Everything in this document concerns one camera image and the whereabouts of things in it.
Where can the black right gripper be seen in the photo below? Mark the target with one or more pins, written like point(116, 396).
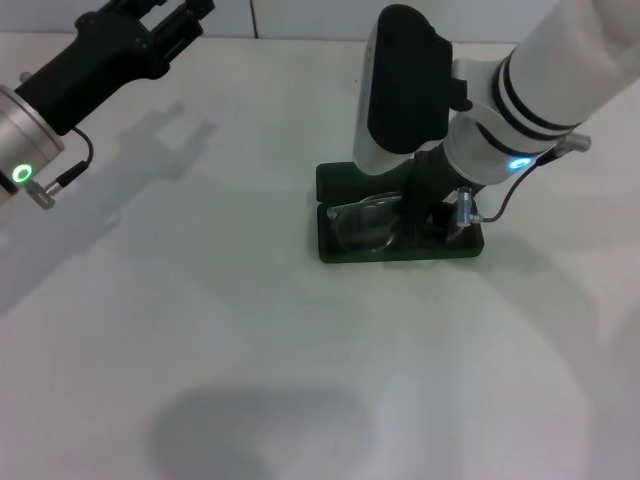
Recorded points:
point(430, 180)

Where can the clear white glasses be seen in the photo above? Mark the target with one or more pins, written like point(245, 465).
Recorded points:
point(332, 212)

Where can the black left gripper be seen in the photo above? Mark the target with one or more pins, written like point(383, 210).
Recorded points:
point(100, 75)

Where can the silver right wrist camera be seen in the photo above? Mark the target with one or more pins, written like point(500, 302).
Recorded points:
point(400, 85)

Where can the green glasses case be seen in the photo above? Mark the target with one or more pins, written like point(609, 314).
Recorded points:
point(350, 255)

